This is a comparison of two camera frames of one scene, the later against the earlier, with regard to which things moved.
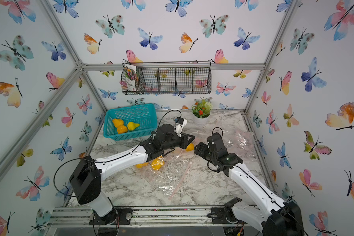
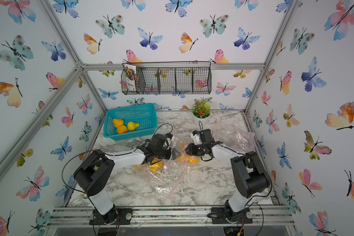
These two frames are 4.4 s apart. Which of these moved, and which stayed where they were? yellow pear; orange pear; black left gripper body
Moved: black left gripper body
Stayed: orange pear; yellow pear
